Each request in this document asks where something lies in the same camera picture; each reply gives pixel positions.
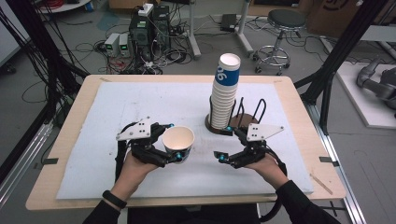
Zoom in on grey power supply unit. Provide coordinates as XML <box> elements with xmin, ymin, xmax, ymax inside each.
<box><xmin>104</xmin><ymin>33</ymin><xmax>120</xmax><ymax>58</ymax></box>
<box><xmin>119</xmin><ymin>33</ymin><xmax>131</xmax><ymax>58</ymax></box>

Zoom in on white table mat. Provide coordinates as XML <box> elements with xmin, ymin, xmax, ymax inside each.
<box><xmin>55</xmin><ymin>81</ymin><xmax>315</xmax><ymax>200</ymax></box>

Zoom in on aluminium rail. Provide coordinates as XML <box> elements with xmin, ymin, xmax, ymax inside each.
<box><xmin>0</xmin><ymin>119</ymin><xmax>54</xmax><ymax>208</ymax></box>
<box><xmin>303</xmin><ymin>101</ymin><xmax>367</xmax><ymax>224</ymax></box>

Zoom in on black computer tower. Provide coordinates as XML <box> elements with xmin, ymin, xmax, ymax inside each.
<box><xmin>129</xmin><ymin>12</ymin><xmax>153</xmax><ymax>62</ymax></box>
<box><xmin>152</xmin><ymin>5</ymin><xmax>172</xmax><ymax>50</ymax></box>

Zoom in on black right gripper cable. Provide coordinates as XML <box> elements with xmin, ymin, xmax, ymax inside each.
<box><xmin>260</xmin><ymin>147</ymin><xmax>289</xmax><ymax>223</ymax></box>

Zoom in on person's left hand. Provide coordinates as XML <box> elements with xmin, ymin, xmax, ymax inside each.
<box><xmin>113</xmin><ymin>152</ymin><xmax>158</xmax><ymax>202</ymax></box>

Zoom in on white power strip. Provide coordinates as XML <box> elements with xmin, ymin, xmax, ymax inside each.
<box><xmin>137</xmin><ymin>3</ymin><xmax>155</xmax><ymax>17</ymax></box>

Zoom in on person's dark clothing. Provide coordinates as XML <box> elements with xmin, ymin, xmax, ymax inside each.
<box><xmin>127</xmin><ymin>203</ymin><xmax>261</xmax><ymax>224</ymax></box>

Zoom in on white stand leg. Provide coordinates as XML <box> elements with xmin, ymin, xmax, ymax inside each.
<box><xmin>234</xmin><ymin>0</ymin><xmax>255</xmax><ymax>57</ymax></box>
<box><xmin>186</xmin><ymin>0</ymin><xmax>203</xmax><ymax>61</ymax></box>

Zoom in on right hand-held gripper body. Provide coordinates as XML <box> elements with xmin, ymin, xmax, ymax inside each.
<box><xmin>232</xmin><ymin>123</ymin><xmax>285</xmax><ymax>170</ymax></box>

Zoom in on person's right hand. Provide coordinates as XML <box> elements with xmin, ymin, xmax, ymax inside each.
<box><xmin>244</xmin><ymin>153</ymin><xmax>290</xmax><ymax>190</ymax></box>

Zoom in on white floor platform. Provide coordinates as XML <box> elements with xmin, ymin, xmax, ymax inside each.
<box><xmin>335</xmin><ymin>61</ymin><xmax>396</xmax><ymax>130</ymax></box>

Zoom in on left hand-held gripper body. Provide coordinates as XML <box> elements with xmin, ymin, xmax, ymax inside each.
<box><xmin>116</xmin><ymin>116</ymin><xmax>171</xmax><ymax>168</ymax></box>

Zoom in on brown cup holder wire loops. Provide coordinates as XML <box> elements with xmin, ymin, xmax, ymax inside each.
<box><xmin>205</xmin><ymin>96</ymin><xmax>268</xmax><ymax>135</ymax></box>

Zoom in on black frame post with cables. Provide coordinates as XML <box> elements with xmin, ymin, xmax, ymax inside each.
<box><xmin>0</xmin><ymin>0</ymin><xmax>92</xmax><ymax>125</ymax></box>

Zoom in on black wristband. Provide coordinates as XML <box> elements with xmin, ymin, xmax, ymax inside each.
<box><xmin>102</xmin><ymin>189</ymin><xmax>128</xmax><ymax>210</ymax></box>

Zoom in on flat black box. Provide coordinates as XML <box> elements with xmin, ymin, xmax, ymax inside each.
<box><xmin>219</xmin><ymin>13</ymin><xmax>237</xmax><ymax>33</ymax></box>

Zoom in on red cables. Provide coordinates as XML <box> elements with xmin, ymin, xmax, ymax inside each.
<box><xmin>43</xmin><ymin>0</ymin><xmax>66</xmax><ymax>9</ymax></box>

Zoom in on brown tape strip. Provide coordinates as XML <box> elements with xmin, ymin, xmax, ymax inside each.
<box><xmin>309</xmin><ymin>173</ymin><xmax>334</xmax><ymax>196</ymax></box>

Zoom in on stack of white paper cups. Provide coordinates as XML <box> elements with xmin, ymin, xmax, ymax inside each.
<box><xmin>210</xmin><ymin>52</ymin><xmax>242</xmax><ymax>131</ymax></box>

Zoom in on white round table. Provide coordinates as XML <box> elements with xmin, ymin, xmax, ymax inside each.
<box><xmin>34</xmin><ymin>0</ymin><xmax>92</xmax><ymax>15</ymax></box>

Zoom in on brown cardboard box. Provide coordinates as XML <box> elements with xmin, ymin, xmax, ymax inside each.
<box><xmin>306</xmin><ymin>0</ymin><xmax>390</xmax><ymax>39</ymax></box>

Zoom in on tangle of floor cables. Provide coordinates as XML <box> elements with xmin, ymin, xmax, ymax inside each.
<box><xmin>92</xmin><ymin>36</ymin><xmax>194</xmax><ymax>76</ymax></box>

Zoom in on black round stool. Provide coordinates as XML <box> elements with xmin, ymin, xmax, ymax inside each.
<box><xmin>252</xmin><ymin>8</ymin><xmax>307</xmax><ymax>77</ymax></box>

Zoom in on single blue-banded paper cup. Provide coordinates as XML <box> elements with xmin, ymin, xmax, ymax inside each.
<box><xmin>162</xmin><ymin>125</ymin><xmax>196</xmax><ymax>164</ymax></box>

